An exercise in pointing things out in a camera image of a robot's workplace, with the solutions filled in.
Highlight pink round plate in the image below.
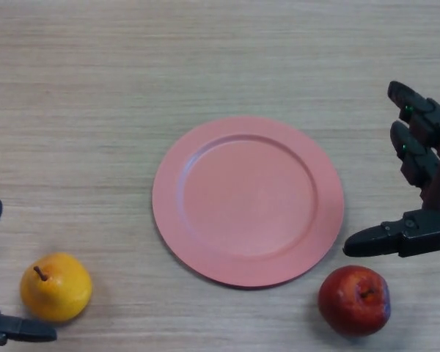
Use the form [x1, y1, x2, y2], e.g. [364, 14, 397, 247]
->
[152, 116, 345, 290]

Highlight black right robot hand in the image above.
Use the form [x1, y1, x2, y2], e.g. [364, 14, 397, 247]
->
[342, 81, 440, 259]

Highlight red apple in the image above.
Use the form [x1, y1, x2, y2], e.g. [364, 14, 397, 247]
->
[318, 265, 392, 337]

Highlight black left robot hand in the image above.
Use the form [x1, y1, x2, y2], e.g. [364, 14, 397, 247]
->
[0, 166, 58, 346]

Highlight yellow pear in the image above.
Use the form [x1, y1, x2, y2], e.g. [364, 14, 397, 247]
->
[20, 252, 93, 323]

